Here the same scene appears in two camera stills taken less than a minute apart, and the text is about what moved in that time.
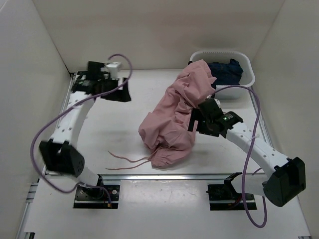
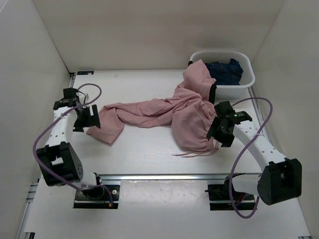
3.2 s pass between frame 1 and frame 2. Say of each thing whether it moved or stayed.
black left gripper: moved
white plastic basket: stayed
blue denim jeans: stayed
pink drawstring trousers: moved
